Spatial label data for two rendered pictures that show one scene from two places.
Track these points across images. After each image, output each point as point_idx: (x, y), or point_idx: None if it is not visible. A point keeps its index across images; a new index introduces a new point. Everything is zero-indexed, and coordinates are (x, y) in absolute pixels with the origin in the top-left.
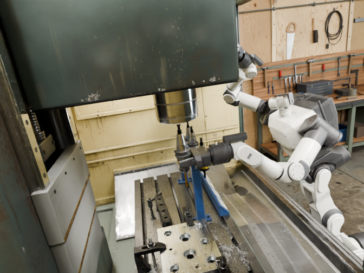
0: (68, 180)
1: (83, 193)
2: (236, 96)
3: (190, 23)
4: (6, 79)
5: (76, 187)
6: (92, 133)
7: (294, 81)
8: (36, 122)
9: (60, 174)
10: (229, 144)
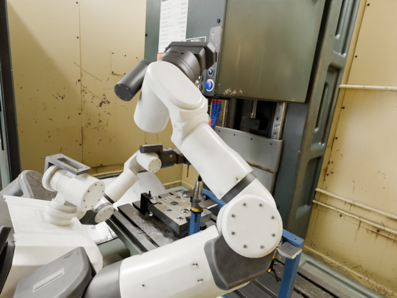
0: (234, 140)
1: (251, 167)
2: (217, 224)
3: None
4: None
5: (241, 152)
6: None
7: None
8: (251, 107)
9: (229, 130)
10: (155, 152)
